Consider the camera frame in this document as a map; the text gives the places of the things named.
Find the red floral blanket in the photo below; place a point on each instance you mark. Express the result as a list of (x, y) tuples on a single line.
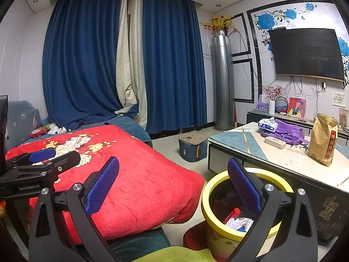
[(141, 191)]

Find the round desk ornament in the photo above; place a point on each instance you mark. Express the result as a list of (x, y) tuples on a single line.
[(280, 105)]

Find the wall socket with plug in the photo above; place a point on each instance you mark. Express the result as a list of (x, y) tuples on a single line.
[(323, 85)]

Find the blue sofa cover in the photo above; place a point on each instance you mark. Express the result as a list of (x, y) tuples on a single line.
[(125, 127)]

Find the beige curtain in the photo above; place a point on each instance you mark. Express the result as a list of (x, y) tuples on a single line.
[(129, 68)]

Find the blue curtain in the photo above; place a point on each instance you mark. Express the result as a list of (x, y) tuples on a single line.
[(81, 60), (171, 65)]

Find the white wall note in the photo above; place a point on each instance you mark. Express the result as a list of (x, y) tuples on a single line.
[(339, 98)]

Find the white tissue pack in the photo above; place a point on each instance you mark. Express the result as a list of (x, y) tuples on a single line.
[(267, 125)]

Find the red plastic stool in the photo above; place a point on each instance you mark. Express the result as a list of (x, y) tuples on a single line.
[(195, 237)]

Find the black tv stand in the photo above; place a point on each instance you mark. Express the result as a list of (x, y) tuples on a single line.
[(252, 116)]

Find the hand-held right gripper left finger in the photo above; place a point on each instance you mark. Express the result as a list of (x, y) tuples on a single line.
[(101, 187)]

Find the purple backpack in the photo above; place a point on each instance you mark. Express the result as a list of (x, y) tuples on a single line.
[(289, 131)]

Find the white vase with pink flowers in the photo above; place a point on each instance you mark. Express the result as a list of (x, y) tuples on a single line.
[(271, 107)]

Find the blue storage stool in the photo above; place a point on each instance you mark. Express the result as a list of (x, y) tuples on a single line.
[(192, 148)]

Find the white crumpled cloth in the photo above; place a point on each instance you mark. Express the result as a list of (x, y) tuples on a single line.
[(57, 130)]

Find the red plush toy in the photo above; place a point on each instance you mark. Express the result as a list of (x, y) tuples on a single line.
[(38, 133)]

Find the yellow rimmed trash can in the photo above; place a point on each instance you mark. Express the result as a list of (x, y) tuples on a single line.
[(208, 196)]

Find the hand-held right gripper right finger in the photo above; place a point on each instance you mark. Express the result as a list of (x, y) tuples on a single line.
[(244, 187)]

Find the colourful portrait painting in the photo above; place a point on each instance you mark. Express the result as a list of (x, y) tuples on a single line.
[(296, 107)]

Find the blue flower wall decal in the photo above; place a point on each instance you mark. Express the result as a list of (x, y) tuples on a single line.
[(265, 21)]

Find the dark teal sofa cushion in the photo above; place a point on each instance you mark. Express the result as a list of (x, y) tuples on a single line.
[(139, 247)]

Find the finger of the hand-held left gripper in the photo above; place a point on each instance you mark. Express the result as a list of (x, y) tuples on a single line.
[(42, 154), (68, 159)]

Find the green cloth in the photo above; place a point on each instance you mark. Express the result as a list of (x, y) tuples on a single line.
[(174, 255)]

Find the silver tower air conditioner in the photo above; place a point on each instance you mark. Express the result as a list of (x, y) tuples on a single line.
[(223, 82)]

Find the white power strip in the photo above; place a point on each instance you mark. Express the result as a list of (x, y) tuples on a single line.
[(274, 142)]

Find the yellow artificial flowers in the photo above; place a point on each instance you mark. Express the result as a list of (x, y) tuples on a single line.
[(218, 21)]

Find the white and blue coffee table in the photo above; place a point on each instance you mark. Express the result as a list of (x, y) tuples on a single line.
[(286, 161)]

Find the black television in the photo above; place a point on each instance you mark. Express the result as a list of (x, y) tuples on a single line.
[(305, 51)]

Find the brown paper bag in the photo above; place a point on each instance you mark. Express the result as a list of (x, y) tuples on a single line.
[(321, 142)]

